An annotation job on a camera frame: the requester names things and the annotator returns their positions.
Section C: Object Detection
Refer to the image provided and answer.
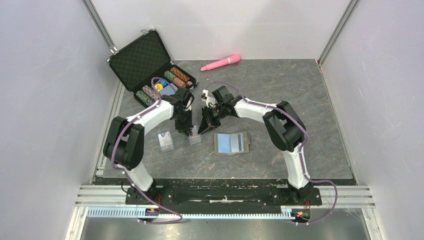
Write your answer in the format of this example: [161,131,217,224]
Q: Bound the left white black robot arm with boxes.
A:
[103,87,194,204]

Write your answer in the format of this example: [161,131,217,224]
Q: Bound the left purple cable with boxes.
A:
[110,76,184,225]

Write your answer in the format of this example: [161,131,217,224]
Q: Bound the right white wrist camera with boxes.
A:
[200,89,216,107]

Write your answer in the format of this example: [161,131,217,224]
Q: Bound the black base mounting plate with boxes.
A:
[125,178,322,215]

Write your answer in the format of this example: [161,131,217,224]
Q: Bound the clear acrylic card stand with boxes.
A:
[156,131,191,153]

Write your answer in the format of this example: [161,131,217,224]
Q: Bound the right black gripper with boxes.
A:
[198,104,227,135]

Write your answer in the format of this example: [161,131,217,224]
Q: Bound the pink wand massager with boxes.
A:
[200,54,241,72]

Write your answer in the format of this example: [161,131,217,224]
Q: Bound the black poker chip case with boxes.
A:
[107,28,199,108]

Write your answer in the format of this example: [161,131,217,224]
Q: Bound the white slotted cable duct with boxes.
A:
[86,207,294,220]

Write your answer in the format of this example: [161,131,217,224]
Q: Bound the aluminium frame rail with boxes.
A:
[75,185,376,209]

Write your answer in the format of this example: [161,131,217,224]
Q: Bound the beige leather card holder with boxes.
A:
[214,131,250,155]

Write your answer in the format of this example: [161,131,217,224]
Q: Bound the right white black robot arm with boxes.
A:
[198,86,313,204]

